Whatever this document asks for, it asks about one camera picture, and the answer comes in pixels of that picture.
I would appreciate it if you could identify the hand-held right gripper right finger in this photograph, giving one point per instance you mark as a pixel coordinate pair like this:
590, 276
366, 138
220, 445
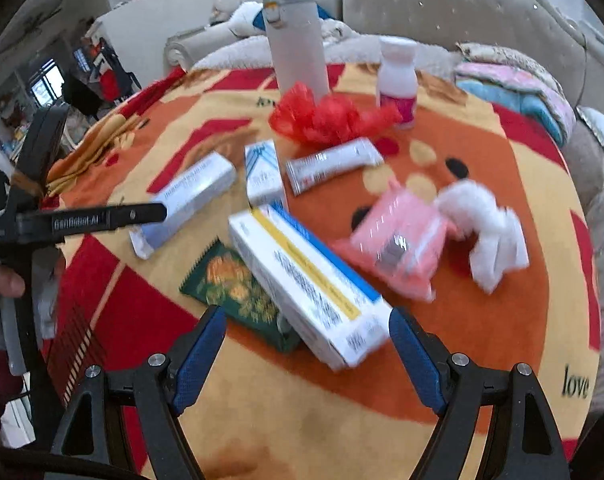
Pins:
417, 360

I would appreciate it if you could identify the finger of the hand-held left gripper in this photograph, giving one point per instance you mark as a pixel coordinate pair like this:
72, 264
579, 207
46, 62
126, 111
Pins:
111, 219
44, 150

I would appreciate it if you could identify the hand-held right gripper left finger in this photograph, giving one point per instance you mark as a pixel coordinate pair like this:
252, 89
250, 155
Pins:
201, 355

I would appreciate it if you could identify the dark green snack packet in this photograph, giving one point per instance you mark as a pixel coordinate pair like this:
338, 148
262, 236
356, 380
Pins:
226, 285

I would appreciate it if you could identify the long pale white medicine box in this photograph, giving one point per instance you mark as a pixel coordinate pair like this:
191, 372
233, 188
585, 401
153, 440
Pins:
186, 200

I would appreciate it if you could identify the pink packet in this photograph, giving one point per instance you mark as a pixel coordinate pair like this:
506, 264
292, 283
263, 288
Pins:
402, 240

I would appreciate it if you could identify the large white blue-striped box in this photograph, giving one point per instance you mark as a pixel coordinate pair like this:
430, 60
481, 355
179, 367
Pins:
307, 285

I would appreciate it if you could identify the white tissue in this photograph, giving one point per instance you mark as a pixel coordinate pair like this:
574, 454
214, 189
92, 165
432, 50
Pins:
492, 235

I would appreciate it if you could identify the small blue white box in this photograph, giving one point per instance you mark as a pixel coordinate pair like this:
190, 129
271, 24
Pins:
264, 175

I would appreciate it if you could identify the silver white tube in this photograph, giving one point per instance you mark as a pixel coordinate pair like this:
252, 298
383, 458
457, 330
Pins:
332, 165

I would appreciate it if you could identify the red plastic bag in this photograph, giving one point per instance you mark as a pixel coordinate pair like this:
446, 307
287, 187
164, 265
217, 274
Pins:
327, 117

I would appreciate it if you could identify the person's left hand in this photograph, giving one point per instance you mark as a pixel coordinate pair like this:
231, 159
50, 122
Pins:
9, 280

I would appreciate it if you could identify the printed blanket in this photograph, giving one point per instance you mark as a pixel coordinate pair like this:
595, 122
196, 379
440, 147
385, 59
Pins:
332, 410

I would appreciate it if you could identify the red hanging clothes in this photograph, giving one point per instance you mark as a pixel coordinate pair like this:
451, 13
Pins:
107, 72

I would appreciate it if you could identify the white panel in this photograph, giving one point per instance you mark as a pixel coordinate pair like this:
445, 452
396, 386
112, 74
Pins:
156, 15

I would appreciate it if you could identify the white plush toy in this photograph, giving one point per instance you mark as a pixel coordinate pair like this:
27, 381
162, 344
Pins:
226, 7

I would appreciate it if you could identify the blue jacket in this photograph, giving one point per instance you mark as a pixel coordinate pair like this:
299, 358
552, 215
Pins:
259, 19

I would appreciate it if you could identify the white thermos bottle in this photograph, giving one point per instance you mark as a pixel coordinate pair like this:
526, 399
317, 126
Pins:
297, 50

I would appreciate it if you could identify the white pill bottle pink label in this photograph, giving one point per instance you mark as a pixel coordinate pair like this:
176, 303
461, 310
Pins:
397, 80

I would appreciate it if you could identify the folded colourful blankets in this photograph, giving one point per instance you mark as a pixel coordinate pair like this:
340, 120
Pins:
512, 85

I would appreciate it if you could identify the white trimmed pillow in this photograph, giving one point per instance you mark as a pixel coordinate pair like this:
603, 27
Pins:
602, 130

